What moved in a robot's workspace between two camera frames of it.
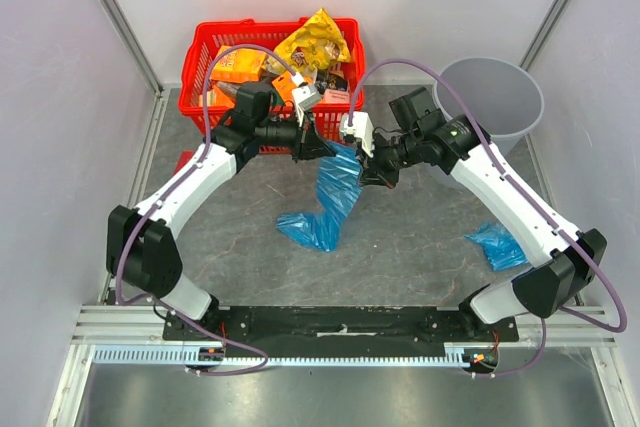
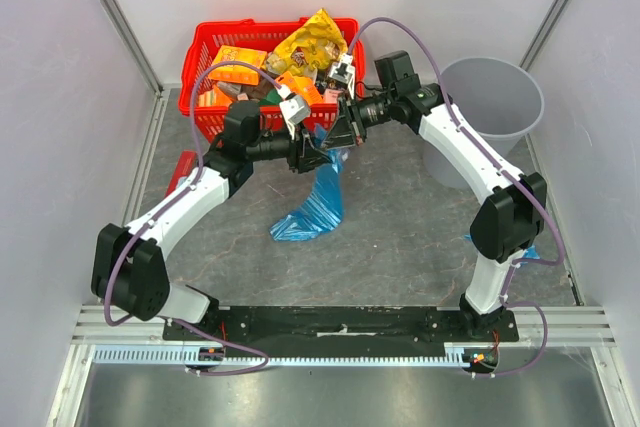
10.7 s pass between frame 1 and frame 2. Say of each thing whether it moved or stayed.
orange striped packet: stayed
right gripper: moved
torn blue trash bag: moved
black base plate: stayed
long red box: stayed
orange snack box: stayed
